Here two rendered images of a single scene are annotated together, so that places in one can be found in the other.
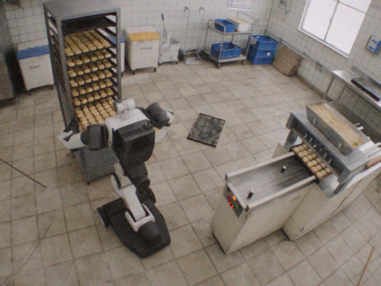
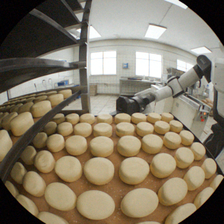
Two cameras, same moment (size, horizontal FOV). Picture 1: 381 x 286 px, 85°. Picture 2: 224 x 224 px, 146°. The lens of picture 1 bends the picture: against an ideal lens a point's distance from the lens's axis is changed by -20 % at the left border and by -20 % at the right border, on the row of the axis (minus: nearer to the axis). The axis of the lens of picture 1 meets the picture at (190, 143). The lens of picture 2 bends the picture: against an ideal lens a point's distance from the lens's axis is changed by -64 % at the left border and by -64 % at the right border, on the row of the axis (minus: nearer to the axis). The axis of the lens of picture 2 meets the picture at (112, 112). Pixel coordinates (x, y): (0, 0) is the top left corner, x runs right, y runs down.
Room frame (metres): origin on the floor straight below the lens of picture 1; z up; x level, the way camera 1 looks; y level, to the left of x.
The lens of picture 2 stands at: (1.53, 0.86, 1.10)
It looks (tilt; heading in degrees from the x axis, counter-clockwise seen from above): 23 degrees down; 312
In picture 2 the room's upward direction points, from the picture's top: straight up
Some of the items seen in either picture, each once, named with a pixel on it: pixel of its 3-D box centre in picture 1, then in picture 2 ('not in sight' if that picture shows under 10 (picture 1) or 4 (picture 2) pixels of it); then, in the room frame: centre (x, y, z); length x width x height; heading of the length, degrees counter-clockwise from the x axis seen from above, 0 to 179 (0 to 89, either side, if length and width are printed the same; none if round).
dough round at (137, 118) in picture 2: not in sight; (138, 118); (1.64, 0.60, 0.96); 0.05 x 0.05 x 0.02
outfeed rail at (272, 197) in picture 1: (333, 168); (181, 92); (1.50, -1.30, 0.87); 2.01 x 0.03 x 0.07; 121
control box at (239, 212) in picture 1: (234, 200); (203, 116); (1.11, -0.38, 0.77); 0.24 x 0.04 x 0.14; 31
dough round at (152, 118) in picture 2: not in sight; (154, 118); (1.60, 0.56, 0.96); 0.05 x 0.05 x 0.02
